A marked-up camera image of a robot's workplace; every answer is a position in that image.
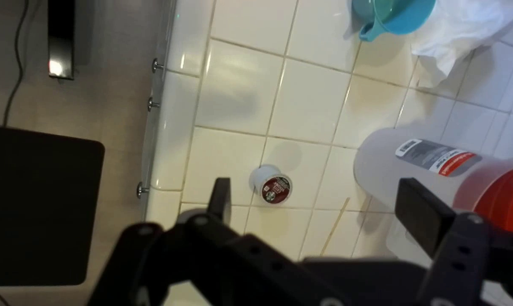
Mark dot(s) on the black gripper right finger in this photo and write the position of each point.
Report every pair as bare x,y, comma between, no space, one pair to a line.
427,218

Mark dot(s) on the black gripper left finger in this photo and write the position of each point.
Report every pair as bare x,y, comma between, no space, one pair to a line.
222,197

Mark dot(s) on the translucent pitcher with red lid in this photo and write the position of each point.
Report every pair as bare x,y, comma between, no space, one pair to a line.
393,163

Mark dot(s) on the white coffee pod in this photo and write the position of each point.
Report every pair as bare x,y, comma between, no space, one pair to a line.
271,184

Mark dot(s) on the silver drawer knob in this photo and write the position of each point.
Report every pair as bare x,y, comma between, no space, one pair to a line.
154,104
157,65
142,189

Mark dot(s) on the white counter drawers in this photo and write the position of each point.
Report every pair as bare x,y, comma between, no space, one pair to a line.
157,141

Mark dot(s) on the black floor mat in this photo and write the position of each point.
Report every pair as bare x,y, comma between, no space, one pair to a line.
38,204

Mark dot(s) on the white plastic bag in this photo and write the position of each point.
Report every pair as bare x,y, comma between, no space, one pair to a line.
466,27

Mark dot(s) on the teal measuring cup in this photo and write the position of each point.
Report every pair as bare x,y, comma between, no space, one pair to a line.
398,14

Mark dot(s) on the black metal table frame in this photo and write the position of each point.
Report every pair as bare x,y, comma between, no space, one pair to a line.
62,39

